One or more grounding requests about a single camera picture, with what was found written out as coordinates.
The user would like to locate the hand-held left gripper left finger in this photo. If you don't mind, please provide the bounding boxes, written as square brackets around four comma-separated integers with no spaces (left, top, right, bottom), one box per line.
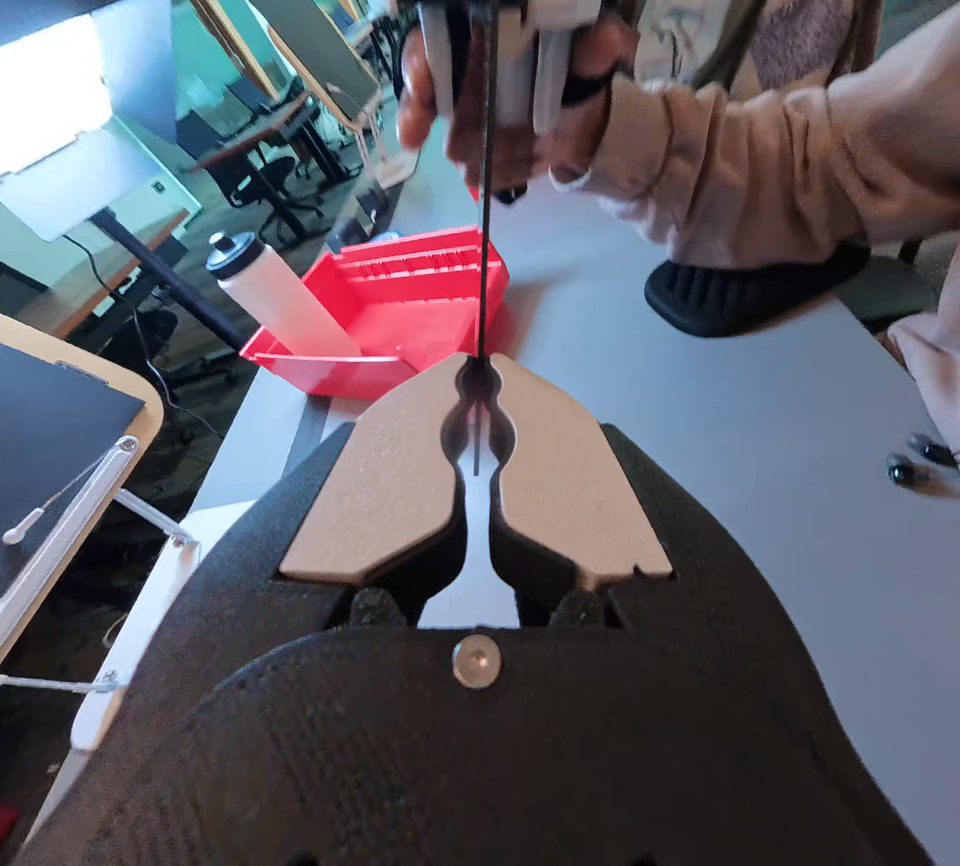
[279,354,471,584]

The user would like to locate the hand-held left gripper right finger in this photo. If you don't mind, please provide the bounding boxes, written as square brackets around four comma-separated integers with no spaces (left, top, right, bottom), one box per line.
[487,354,674,584]

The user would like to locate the white bottle with black cap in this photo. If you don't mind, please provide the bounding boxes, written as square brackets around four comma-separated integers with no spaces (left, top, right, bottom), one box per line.
[204,230,364,360]

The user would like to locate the shiny metal plate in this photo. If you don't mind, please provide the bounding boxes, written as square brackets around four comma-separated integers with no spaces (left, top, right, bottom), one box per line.
[472,0,504,479]

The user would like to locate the red plastic bin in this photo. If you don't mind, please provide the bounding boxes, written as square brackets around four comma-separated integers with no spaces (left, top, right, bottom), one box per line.
[238,224,514,404]

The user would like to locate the white metal board stand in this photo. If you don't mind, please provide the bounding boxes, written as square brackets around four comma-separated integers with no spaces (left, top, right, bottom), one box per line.
[351,92,423,190]
[0,433,261,752]

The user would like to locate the wooden edged office desk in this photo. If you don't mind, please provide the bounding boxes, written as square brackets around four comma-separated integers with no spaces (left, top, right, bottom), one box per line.
[182,92,318,175]

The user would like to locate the black chair armrest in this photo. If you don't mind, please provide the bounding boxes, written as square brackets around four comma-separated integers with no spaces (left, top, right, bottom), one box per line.
[642,242,874,340]

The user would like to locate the black office chair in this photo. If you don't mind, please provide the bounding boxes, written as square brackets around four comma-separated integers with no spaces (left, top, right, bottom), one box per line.
[174,107,325,246]

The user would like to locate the dark office chair seat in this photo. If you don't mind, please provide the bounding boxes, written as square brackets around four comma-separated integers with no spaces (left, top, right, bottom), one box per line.
[831,253,944,336]

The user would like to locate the black wired earphones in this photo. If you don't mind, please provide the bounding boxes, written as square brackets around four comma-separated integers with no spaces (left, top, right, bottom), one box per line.
[885,433,960,490]

